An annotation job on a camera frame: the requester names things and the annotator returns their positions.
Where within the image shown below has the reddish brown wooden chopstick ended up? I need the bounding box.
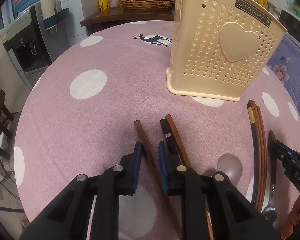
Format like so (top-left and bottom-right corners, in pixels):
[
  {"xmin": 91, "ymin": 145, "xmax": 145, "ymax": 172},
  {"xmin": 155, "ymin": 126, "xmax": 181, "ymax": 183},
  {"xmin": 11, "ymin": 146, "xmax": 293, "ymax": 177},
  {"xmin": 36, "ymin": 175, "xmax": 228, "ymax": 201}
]
[{"xmin": 165, "ymin": 114, "xmax": 214, "ymax": 239}]

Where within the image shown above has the dark wooden chopstick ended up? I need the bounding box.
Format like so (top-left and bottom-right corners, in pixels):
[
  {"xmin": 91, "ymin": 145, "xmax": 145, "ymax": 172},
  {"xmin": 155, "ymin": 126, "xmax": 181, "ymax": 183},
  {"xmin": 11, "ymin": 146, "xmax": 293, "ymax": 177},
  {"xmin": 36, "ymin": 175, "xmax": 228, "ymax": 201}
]
[{"xmin": 247, "ymin": 100, "xmax": 267, "ymax": 212}]

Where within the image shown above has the white microwave oven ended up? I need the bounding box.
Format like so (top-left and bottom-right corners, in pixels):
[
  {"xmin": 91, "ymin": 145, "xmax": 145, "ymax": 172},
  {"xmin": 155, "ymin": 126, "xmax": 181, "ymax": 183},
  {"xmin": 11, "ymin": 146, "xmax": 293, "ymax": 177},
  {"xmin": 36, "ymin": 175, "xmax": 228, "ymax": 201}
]
[{"xmin": 279, "ymin": 9, "xmax": 300, "ymax": 43}]

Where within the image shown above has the person's right hand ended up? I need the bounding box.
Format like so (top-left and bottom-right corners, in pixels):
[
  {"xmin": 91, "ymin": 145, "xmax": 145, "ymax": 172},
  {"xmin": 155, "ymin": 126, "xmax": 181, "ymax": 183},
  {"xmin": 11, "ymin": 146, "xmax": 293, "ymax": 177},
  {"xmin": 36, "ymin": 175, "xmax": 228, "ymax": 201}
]
[{"xmin": 281, "ymin": 196, "xmax": 300, "ymax": 240}]

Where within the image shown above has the dark wooden side table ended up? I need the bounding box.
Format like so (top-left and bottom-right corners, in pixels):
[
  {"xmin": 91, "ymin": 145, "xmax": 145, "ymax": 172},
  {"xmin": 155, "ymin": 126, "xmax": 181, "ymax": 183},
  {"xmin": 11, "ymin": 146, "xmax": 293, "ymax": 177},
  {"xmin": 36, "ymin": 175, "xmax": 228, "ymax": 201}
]
[{"xmin": 80, "ymin": 7, "xmax": 175, "ymax": 35}]

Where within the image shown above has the grey water dispenser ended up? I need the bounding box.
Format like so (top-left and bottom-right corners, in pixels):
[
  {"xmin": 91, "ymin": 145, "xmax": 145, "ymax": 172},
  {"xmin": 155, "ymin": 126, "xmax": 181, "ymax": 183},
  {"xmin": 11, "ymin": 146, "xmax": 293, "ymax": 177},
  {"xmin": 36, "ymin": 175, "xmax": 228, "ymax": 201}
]
[{"xmin": 4, "ymin": 2, "xmax": 70, "ymax": 89}]

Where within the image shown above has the matte grey spoon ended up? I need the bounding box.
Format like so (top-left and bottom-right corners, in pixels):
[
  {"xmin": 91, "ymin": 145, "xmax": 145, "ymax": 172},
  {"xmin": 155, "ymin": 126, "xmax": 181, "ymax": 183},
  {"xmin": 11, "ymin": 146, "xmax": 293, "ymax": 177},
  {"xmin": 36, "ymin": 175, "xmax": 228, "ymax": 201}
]
[{"xmin": 210, "ymin": 153, "xmax": 243, "ymax": 187}]

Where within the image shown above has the black chopstick silver band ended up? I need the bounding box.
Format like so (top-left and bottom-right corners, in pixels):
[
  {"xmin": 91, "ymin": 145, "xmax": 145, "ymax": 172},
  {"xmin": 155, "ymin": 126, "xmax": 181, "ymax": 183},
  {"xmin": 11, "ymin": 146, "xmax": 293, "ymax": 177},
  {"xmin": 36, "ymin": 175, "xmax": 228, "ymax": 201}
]
[{"xmin": 160, "ymin": 119, "xmax": 178, "ymax": 155}]

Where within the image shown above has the paper cup stack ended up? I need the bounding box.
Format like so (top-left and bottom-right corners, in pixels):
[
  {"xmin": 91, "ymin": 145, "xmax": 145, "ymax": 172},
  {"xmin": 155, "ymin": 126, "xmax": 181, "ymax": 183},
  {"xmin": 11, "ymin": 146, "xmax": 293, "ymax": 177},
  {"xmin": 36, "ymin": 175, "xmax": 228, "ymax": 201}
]
[{"xmin": 40, "ymin": 0, "xmax": 56, "ymax": 20}]

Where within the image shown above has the pink polka dot tablecloth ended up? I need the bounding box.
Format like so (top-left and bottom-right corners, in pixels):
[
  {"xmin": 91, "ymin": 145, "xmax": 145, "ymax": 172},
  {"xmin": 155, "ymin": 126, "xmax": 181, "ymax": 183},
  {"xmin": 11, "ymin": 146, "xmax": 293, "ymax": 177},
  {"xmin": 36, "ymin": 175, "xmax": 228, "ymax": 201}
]
[{"xmin": 15, "ymin": 21, "xmax": 300, "ymax": 219}]

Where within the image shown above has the purple floral cloth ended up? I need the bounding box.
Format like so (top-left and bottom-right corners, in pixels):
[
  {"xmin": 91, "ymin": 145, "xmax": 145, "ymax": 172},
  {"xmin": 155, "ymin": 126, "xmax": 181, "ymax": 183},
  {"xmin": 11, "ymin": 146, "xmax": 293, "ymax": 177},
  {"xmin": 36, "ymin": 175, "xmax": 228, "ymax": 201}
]
[{"xmin": 267, "ymin": 35, "xmax": 300, "ymax": 116}]

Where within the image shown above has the black chopstick gold band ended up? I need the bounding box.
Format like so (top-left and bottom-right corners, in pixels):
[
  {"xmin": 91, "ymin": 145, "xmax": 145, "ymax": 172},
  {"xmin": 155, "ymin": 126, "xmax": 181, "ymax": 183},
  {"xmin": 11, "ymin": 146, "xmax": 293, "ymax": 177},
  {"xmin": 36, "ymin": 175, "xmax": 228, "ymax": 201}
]
[{"xmin": 247, "ymin": 100, "xmax": 259, "ymax": 207}]

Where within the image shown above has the cream plastic utensil holder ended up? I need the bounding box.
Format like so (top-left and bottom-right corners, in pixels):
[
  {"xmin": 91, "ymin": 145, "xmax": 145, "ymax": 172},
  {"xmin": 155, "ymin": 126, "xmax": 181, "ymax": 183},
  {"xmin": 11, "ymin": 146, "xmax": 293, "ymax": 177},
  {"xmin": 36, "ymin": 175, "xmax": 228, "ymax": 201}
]
[{"xmin": 166, "ymin": 0, "xmax": 286, "ymax": 101}]

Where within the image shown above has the yellow mug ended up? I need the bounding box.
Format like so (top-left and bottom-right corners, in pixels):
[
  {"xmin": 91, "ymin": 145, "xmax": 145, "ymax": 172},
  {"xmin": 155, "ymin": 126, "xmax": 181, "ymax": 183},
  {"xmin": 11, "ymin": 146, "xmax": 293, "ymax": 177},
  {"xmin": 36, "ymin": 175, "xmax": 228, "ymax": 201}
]
[{"xmin": 98, "ymin": 0, "xmax": 110, "ymax": 11}]

